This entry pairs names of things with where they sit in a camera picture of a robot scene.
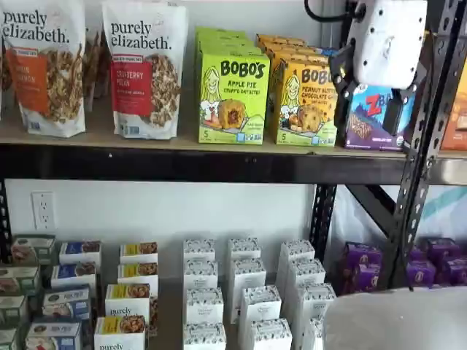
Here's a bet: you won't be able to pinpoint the white patterned pantry box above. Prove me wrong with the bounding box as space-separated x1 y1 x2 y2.
232 257 267 292
279 239 316 289
183 259 219 291
228 237 262 261
185 287 225 326
304 317 329 350
247 319 293 350
182 322 228 350
287 258 327 293
239 286 282 322
295 283 337 329
182 238 217 262

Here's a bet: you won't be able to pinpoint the green Bobo's apple pie box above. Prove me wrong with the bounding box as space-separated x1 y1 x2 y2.
198 42 265 59
196 34 255 49
195 26 247 40
198 52 271 144

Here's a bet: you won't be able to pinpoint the black metal shelf rack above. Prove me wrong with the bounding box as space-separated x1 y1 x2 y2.
0 0 467 293
414 157 467 187

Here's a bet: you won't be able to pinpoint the red label granola bag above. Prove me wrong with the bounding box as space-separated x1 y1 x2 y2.
101 0 188 141

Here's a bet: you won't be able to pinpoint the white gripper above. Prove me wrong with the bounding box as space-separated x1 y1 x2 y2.
329 0 428 136

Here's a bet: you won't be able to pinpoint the white granola bag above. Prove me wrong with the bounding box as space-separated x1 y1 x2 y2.
82 28 104 101

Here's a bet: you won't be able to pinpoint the blue purple Zbar box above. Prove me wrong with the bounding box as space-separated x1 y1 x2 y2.
344 82 415 151

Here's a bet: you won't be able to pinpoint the orange label granola bag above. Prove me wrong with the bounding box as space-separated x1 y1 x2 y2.
0 0 88 134

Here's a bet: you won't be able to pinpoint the blue oatmeal box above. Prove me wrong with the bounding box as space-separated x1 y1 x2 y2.
24 321 82 350
42 286 92 322
58 240 103 266
50 261 98 289

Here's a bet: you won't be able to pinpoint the yellow Bobo's peanut butter box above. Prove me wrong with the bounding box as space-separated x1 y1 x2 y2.
273 57 339 148
255 34 306 47
260 40 320 55
268 49 331 65

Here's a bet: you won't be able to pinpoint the orange cardboard box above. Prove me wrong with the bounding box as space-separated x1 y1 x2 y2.
439 54 467 152

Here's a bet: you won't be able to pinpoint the yellow label granola box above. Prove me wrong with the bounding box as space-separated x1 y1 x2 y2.
105 283 152 322
120 241 159 265
93 315 149 350
117 261 159 287

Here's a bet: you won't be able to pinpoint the wooden shelf board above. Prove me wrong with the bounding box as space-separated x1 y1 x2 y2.
436 148 467 160
0 105 414 159

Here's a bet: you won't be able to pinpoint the green oatmeal box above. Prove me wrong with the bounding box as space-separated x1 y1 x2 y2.
0 265 42 297
10 234 57 266
0 294 30 326
0 326 20 350

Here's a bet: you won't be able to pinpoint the white wall outlet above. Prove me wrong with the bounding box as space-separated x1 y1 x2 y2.
31 191 58 231

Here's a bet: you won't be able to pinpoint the black cable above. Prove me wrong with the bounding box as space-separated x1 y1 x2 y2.
304 0 362 22

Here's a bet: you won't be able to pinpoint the white cartons group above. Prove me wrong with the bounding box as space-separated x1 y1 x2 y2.
0 251 344 350

